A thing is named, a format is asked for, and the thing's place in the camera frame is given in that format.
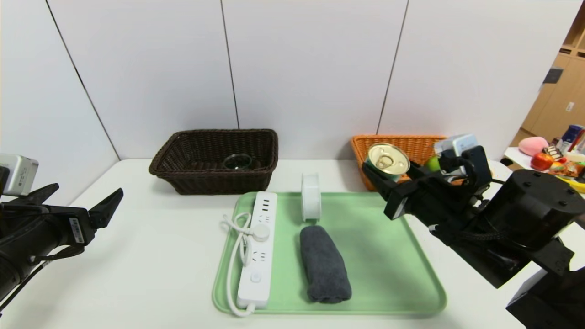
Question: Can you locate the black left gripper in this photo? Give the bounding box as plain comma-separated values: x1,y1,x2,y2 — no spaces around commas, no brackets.
0,183,124,263

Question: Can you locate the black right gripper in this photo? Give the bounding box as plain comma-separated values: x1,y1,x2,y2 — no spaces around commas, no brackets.
362,160,468,232

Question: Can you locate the tin can with gold lid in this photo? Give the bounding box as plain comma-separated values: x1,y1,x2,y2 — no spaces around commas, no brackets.
367,143,410,181

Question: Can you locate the dark grey towel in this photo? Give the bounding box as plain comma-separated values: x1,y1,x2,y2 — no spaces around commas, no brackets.
299,225,353,304

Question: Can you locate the orange wicker basket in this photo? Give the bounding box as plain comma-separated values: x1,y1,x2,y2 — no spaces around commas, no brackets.
351,135,493,191

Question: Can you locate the dark brown wicker basket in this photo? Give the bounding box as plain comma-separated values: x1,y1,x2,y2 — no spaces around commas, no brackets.
149,128,280,196

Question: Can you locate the white tape roll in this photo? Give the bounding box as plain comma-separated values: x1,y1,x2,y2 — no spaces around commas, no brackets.
301,173,322,223

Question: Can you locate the light green plastic tray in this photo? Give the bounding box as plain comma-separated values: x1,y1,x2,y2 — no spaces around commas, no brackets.
212,191,448,317

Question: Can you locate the white side table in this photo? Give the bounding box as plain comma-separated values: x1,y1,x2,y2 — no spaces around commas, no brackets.
505,147,585,195

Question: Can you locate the pink plush toy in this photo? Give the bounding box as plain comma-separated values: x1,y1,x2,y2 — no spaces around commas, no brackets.
519,136,549,157

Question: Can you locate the red apple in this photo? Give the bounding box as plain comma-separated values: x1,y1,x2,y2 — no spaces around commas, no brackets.
531,152,555,171

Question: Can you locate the light wooden cabinet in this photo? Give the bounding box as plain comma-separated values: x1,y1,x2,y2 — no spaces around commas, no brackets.
510,9,585,147

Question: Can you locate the orange snack packet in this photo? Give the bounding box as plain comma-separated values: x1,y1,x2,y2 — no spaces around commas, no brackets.
548,161,585,179

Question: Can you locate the blue package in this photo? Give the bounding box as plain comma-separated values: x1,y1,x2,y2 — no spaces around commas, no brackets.
561,124,585,152

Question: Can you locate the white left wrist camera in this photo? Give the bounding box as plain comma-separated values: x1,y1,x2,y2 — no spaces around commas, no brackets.
0,154,39,197

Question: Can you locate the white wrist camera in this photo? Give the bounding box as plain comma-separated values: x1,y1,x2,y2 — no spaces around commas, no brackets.
434,134,479,158
0,154,39,197

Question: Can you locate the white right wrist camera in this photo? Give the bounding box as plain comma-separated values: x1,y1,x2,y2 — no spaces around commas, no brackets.
434,134,479,158

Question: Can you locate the white power cable with plug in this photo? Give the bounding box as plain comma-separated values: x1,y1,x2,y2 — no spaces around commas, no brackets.
221,212,271,318

